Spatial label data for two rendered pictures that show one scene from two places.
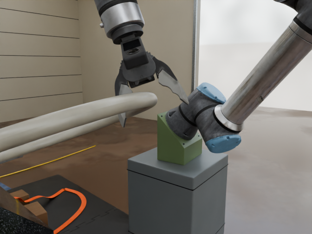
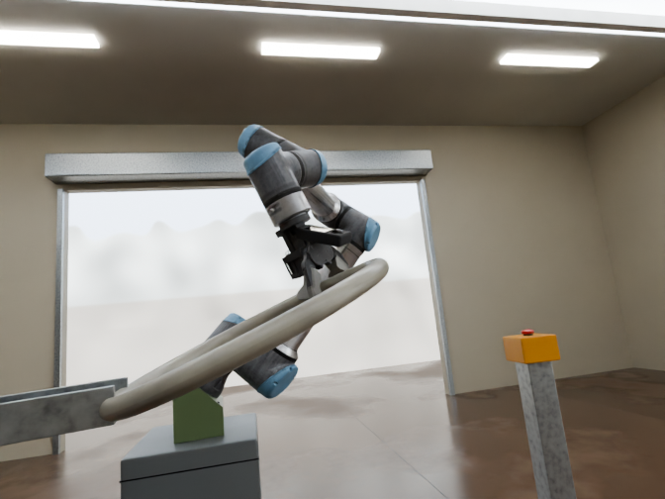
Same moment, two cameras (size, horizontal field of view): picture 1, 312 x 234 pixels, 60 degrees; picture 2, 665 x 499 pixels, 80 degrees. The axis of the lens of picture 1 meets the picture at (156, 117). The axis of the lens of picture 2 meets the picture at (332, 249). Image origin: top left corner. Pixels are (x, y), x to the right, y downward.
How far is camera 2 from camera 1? 0.67 m
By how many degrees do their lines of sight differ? 53
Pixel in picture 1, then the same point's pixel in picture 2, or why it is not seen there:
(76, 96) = not seen: outside the picture
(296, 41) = (347, 254)
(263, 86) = not seen: hidden behind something
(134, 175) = (140, 486)
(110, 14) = (293, 199)
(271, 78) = not seen: hidden behind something
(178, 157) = (213, 425)
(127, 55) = (338, 234)
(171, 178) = (220, 455)
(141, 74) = (325, 258)
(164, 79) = (339, 263)
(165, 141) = (189, 407)
